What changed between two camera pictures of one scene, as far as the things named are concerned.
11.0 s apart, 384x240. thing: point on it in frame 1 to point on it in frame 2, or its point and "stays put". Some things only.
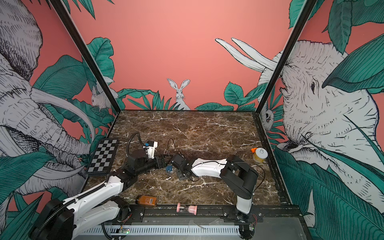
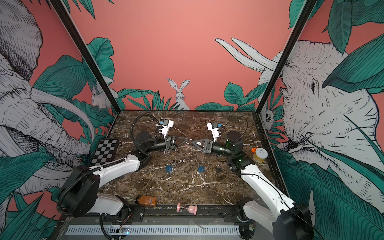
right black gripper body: [181, 175] to [221, 149]
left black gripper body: [150, 164] to [167, 145]
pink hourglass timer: [191, 209] stays put
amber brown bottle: [148, 200] stays put
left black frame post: [85, 54] stays put
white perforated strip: [162, 230] stays put
